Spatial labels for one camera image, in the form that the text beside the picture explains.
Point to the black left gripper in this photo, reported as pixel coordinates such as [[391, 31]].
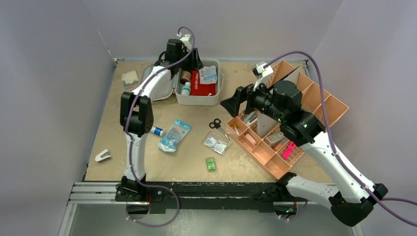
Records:
[[195, 64]]

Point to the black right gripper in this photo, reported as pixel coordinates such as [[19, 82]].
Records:
[[247, 99]]

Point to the brown bottle orange cap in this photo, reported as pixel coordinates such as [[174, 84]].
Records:
[[186, 77]]

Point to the white blue mask packet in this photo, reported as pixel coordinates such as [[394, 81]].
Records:
[[208, 75]]

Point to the grey medicine case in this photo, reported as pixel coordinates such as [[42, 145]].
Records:
[[171, 85]]

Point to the red fabric pouch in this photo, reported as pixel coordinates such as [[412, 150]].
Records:
[[198, 89]]

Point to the clear white cap bottle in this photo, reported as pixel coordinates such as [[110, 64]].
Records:
[[186, 89]]

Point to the blue clear wipes packet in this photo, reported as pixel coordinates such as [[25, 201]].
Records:
[[172, 138]]

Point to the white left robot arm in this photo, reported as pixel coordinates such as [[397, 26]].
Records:
[[136, 114]]

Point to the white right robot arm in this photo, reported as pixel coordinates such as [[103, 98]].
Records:
[[352, 196]]

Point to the grey stapler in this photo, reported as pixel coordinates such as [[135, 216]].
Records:
[[250, 118]]

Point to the yellow white marker pen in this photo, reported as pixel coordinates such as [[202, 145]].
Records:
[[235, 128]]

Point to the pink eraser block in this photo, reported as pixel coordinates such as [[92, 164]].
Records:
[[250, 139]]

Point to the red white card box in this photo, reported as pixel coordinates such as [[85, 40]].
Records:
[[274, 138]]

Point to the clear bag of sachets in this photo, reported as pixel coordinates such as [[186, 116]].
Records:
[[216, 141]]

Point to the white sponge pad stack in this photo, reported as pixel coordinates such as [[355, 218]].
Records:
[[129, 79]]

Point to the peach plastic desk organizer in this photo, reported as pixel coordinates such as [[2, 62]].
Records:
[[314, 100]]

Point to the pink sticky note block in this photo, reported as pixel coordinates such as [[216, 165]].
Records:
[[288, 150]]

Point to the small green box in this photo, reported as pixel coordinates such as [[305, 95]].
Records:
[[211, 164]]

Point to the white bottle blue label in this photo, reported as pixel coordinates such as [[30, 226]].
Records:
[[158, 131]]

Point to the white staple remover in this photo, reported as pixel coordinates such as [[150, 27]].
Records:
[[103, 156]]

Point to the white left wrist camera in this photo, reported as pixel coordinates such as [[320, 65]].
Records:
[[186, 39]]

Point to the black handled scissors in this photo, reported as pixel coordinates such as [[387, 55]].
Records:
[[216, 124]]

